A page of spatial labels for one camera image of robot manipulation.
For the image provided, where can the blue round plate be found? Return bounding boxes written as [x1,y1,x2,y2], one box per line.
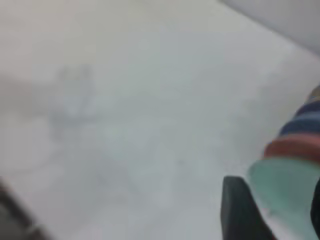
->
[278,113,320,138]

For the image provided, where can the beige round plate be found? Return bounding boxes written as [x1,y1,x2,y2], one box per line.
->
[306,84,320,102]

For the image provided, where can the pink round plate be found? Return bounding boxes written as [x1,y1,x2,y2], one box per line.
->
[261,136,320,162]

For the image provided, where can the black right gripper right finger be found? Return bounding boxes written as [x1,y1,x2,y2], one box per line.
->
[309,178,320,240]

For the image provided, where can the green round plate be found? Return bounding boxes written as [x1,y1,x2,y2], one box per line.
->
[246,156,320,240]

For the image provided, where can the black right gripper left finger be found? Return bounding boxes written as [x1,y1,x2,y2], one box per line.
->
[220,175,277,240]

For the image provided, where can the dark purple round plate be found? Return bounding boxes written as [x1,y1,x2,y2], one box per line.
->
[293,99,320,117]

